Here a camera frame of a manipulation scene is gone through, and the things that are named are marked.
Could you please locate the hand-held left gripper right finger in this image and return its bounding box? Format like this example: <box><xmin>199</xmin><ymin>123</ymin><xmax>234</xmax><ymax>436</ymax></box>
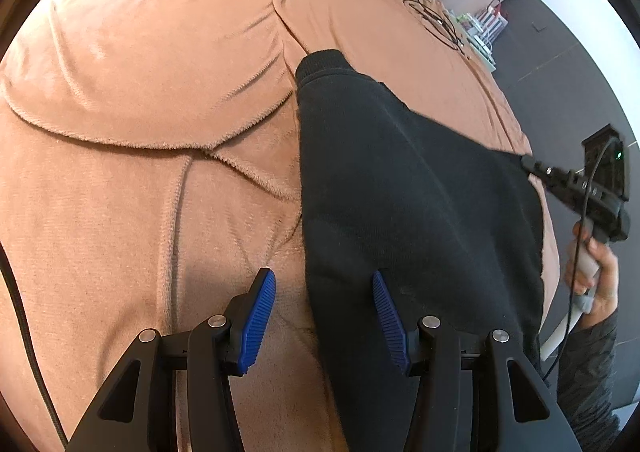
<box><xmin>371</xmin><ymin>269</ymin><xmax>583</xmax><ymax>452</ymax></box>

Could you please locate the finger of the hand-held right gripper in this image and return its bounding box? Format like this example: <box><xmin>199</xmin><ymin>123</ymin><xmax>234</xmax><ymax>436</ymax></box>
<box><xmin>545</xmin><ymin>182</ymin><xmax>593</xmax><ymax>215</ymax></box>
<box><xmin>520</xmin><ymin>155</ymin><xmax>588</xmax><ymax>193</ymax></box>

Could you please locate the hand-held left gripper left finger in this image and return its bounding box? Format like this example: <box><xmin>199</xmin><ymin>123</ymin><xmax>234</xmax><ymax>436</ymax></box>
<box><xmin>65</xmin><ymin>267</ymin><xmax>277</xmax><ymax>452</ymax></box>

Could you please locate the black sweatshirt with ribbed cuff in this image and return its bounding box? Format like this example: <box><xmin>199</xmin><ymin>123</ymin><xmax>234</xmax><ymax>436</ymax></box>
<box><xmin>295</xmin><ymin>49</ymin><xmax>547</xmax><ymax>452</ymax></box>

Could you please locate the person's right forearm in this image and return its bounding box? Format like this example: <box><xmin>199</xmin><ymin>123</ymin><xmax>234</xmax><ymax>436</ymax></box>
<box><xmin>555</xmin><ymin>306</ymin><xmax>625</xmax><ymax>439</ymax></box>

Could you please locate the person's right hand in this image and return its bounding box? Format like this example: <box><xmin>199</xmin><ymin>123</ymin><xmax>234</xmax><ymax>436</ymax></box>
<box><xmin>565</xmin><ymin>225</ymin><xmax>622</xmax><ymax>315</ymax></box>

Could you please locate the white bedside shelf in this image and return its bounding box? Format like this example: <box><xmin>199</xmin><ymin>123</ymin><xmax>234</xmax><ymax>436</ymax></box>
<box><xmin>450</xmin><ymin>7</ymin><xmax>501</xmax><ymax>74</ymax></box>

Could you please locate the white tube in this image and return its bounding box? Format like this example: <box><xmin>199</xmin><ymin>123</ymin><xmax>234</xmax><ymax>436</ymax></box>
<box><xmin>541</xmin><ymin>295</ymin><xmax>595</xmax><ymax>359</ymax></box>

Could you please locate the clear storage container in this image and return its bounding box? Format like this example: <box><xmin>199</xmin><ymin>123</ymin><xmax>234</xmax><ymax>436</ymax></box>
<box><xmin>475</xmin><ymin>1</ymin><xmax>508</xmax><ymax>34</ymax></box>

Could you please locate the brown plush blanket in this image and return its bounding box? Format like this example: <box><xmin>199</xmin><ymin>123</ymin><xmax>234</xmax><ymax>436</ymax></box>
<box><xmin>0</xmin><ymin>0</ymin><xmax>558</xmax><ymax>452</ymax></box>

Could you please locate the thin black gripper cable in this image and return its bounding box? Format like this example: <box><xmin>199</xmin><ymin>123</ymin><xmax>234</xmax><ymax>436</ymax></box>
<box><xmin>540</xmin><ymin>137</ymin><xmax>621</xmax><ymax>380</ymax></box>

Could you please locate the black coiled cable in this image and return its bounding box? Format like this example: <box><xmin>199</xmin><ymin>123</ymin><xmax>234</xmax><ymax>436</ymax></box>
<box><xmin>402</xmin><ymin>0</ymin><xmax>468</xmax><ymax>58</ymax></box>

